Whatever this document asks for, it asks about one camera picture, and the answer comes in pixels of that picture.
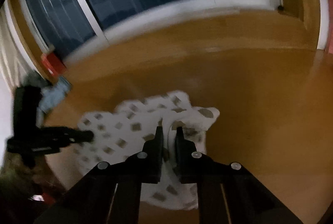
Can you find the red box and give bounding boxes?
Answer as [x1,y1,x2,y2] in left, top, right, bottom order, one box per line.
[40,51,67,77]

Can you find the pink white curtain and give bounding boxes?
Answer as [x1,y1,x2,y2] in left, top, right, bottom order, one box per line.
[0,5,26,92]

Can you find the light blue jeans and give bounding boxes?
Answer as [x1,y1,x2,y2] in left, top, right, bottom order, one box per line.
[36,76,72,127]

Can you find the white diamond-print pants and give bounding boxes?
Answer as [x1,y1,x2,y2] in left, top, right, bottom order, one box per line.
[73,90,220,211]

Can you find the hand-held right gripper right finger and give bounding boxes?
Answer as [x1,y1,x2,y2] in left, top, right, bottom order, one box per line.
[175,126,303,224]

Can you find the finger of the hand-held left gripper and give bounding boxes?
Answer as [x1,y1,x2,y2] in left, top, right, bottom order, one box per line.
[62,127,94,147]

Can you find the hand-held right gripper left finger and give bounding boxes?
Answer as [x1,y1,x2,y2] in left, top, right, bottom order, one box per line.
[34,126,164,224]

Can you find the grey-green garment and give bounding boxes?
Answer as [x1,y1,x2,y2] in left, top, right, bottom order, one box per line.
[22,72,50,89]

